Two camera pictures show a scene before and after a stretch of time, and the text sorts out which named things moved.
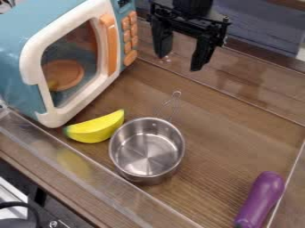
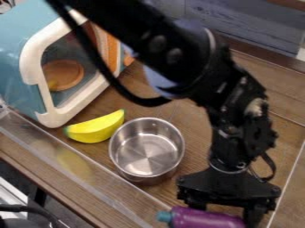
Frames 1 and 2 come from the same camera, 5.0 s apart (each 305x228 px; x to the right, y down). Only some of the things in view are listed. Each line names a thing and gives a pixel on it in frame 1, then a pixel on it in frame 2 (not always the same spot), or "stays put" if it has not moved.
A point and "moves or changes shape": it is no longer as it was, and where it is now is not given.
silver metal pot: [146, 146] stays put
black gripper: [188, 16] to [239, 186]
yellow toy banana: [96, 129] stays put
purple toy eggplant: [261, 200] moves or changes shape
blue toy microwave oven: [64, 50] stays put
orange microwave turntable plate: [64, 73] stays put
